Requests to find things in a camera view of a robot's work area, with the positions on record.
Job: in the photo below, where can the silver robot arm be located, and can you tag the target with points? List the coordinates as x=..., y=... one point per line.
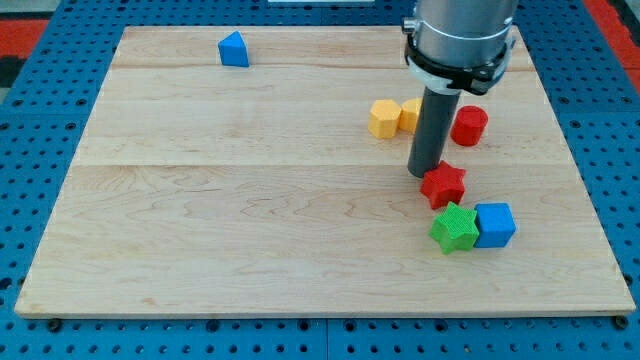
x=459, y=45

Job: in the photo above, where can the yellow hexagon block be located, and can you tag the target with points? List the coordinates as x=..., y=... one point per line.
x=384, y=118

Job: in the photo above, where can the light wooden board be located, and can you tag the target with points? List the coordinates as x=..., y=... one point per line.
x=204, y=191

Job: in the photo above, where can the yellow block behind rod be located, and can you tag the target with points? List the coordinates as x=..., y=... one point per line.
x=410, y=111

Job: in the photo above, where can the red star block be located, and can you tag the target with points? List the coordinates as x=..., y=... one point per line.
x=443, y=184

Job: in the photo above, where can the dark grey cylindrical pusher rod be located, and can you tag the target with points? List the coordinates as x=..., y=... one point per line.
x=433, y=125

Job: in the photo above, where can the green star block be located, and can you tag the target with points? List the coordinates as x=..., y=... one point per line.
x=455, y=229

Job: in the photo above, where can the blue triangular prism block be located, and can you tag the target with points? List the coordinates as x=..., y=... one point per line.
x=233, y=51

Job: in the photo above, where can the red cylinder block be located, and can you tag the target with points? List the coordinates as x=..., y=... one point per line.
x=469, y=125

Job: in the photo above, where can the blue cube block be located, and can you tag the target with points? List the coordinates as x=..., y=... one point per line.
x=495, y=223

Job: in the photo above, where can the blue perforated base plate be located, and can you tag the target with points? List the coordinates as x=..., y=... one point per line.
x=49, y=102

